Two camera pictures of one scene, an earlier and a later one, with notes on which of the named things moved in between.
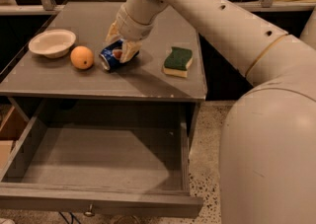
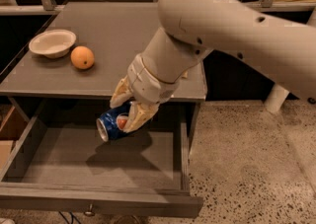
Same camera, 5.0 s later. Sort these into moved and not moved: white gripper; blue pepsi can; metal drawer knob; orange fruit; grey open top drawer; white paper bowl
Moved: blue pepsi can; white gripper
Not moved: white paper bowl; metal drawer knob; orange fruit; grey open top drawer
